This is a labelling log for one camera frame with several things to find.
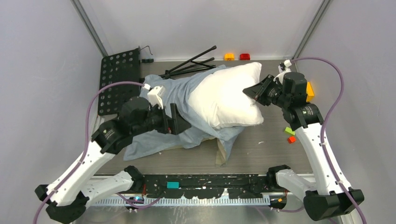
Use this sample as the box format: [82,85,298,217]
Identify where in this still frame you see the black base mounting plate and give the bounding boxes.
[137,174,270,199]

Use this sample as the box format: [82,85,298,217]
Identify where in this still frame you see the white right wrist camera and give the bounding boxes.
[273,60,292,84]

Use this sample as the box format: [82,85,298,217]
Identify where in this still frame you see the black folding stand legs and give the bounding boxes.
[160,45,217,79]

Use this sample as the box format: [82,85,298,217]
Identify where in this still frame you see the green block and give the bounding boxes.
[284,127,296,136]

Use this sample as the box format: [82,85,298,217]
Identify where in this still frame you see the orange red block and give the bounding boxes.
[287,136,297,144]

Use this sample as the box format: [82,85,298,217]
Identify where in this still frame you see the teal block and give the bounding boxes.
[167,182,180,189]

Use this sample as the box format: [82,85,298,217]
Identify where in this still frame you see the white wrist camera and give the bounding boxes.
[143,84,165,109]
[273,60,292,84]

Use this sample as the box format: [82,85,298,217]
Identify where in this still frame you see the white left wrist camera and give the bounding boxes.
[143,84,165,109]

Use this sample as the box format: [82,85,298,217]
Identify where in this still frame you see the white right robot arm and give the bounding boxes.
[243,72,364,221]

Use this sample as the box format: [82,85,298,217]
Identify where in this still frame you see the black perforated music stand tray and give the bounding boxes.
[97,47,141,116]

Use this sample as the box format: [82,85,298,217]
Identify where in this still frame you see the white pillow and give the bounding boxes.
[189,62,264,129]

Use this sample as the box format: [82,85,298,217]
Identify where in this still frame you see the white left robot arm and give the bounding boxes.
[35,97,191,224]

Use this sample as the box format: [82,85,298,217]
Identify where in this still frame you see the yellow orange round block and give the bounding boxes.
[224,53,235,61]

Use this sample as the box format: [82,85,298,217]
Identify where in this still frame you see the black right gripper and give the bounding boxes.
[243,74,290,109]

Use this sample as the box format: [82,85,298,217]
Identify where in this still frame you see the blue beige patchwork pillowcase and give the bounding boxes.
[123,65,245,168]

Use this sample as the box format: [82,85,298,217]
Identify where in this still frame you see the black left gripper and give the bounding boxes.
[132,101,191,135]

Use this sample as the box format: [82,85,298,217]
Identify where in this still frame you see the yellow rectangular block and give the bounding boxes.
[306,82,315,102]

